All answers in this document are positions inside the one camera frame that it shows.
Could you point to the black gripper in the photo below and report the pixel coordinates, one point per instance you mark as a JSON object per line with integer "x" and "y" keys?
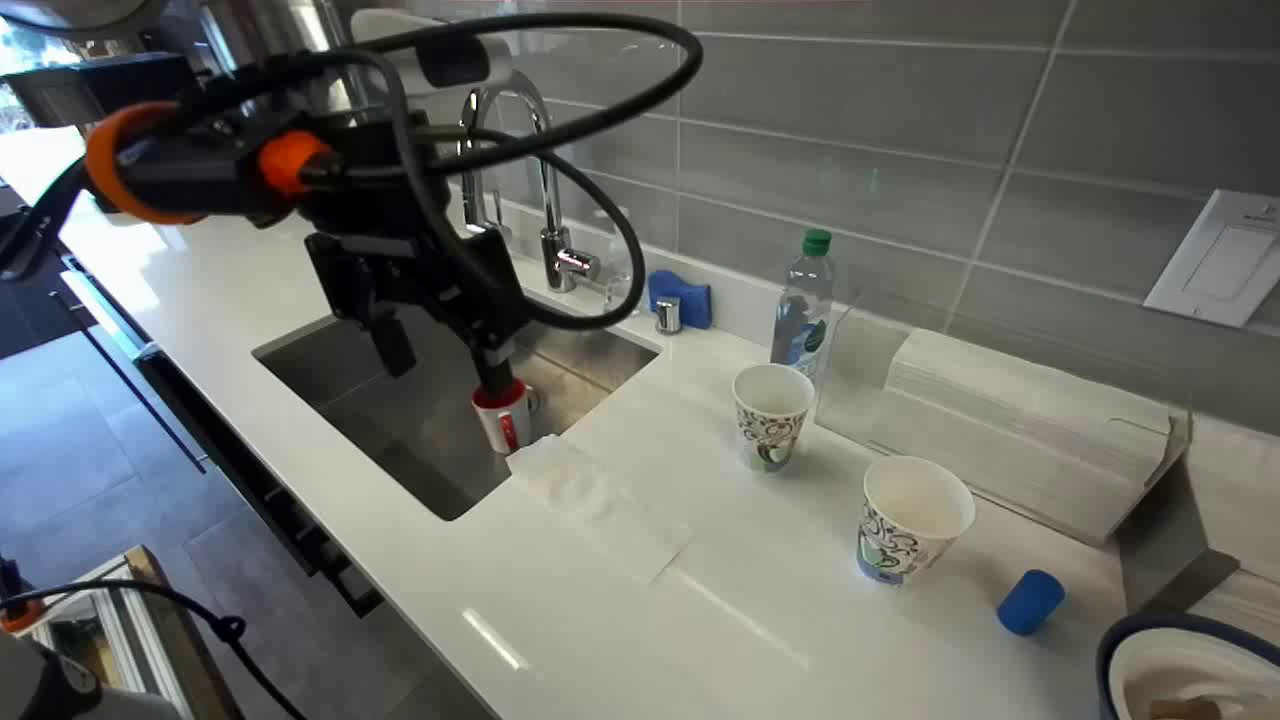
{"x": 425, "y": 275}

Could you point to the white mug with red inside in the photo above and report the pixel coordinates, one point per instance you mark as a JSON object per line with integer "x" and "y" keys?
{"x": 507, "y": 426}

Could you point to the tall chrome gooseneck faucet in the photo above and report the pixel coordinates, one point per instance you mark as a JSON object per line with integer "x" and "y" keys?
{"x": 565, "y": 261}

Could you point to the stainless steel sink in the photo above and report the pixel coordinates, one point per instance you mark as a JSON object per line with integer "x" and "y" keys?
{"x": 402, "y": 426}

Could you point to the dark base cabinet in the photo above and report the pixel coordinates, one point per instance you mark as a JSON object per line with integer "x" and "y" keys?
{"x": 285, "y": 526}

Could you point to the blue sponge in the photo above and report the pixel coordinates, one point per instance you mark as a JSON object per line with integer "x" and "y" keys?
{"x": 684, "y": 295}

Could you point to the patterned white paper cup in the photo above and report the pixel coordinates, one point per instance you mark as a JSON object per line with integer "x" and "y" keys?
{"x": 774, "y": 417}
{"x": 908, "y": 526}

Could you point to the soap dispenser bottle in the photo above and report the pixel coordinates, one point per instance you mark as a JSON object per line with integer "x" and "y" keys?
{"x": 806, "y": 314}

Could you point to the wooden framed white panel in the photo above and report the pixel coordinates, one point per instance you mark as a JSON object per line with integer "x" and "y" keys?
{"x": 132, "y": 643}

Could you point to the gray rounded object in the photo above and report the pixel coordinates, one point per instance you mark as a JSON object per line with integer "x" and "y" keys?
{"x": 33, "y": 684}

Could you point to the folded white paper towel stack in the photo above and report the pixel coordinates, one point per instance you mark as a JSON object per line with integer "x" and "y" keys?
{"x": 1027, "y": 435}

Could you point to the blue bottle cap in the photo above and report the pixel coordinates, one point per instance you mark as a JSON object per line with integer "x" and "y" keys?
{"x": 1028, "y": 600}

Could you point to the white wall outlet plate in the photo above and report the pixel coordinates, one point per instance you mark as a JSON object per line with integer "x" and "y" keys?
{"x": 1222, "y": 261}

